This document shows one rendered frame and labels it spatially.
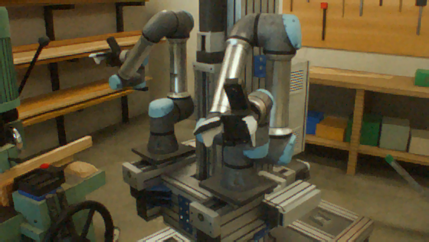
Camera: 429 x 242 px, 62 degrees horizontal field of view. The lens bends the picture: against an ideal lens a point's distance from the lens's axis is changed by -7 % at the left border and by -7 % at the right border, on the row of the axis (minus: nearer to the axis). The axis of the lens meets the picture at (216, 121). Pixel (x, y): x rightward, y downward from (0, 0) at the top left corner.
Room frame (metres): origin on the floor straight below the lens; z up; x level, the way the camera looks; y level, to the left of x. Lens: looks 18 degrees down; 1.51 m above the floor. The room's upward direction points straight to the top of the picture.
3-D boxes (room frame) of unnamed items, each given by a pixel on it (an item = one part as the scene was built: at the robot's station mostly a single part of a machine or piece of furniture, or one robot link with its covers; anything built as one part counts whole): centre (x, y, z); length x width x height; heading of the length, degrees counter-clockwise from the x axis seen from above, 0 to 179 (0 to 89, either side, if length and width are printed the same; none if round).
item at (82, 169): (1.28, 0.51, 0.91); 0.12 x 0.09 x 0.03; 62
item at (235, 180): (1.35, -0.09, 0.87); 0.15 x 0.15 x 0.10
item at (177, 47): (1.82, 0.18, 1.19); 0.15 x 0.12 x 0.55; 148
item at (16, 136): (1.26, 0.77, 1.02); 0.12 x 0.03 x 0.12; 62
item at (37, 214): (1.01, 0.54, 0.92); 0.15 x 0.13 x 0.09; 152
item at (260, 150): (1.06, -0.10, 1.11); 0.11 x 0.08 x 0.11; 69
